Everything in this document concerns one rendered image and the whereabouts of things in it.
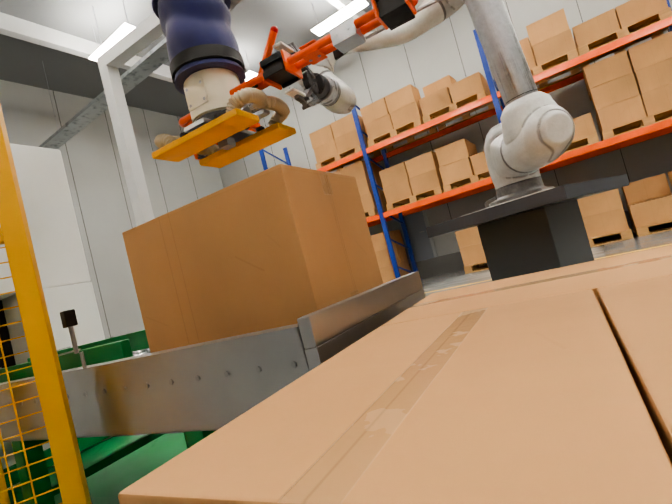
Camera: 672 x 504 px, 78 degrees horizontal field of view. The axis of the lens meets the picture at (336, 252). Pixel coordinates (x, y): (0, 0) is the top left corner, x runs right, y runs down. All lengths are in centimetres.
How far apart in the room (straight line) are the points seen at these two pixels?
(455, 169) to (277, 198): 750
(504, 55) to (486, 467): 132
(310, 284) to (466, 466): 70
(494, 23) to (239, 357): 121
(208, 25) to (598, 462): 136
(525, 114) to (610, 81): 687
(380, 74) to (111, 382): 1004
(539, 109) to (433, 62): 899
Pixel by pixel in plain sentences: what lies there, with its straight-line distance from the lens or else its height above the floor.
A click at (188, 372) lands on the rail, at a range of 104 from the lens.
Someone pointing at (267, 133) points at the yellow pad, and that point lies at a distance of 134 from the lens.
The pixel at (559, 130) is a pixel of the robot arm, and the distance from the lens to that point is 138.
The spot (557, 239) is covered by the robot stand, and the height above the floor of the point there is 60.
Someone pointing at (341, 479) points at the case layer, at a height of 54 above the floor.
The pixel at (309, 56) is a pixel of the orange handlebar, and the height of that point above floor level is 125.
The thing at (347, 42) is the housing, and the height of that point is 124.
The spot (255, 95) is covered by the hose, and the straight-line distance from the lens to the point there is 124.
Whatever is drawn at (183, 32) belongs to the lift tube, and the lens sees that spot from 143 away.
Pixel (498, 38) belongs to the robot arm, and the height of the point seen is 124.
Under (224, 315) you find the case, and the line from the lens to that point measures 112.
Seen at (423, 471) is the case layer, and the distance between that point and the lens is 30.
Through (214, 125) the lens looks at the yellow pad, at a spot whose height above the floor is 114.
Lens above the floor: 68
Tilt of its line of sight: 2 degrees up
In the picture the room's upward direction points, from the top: 15 degrees counter-clockwise
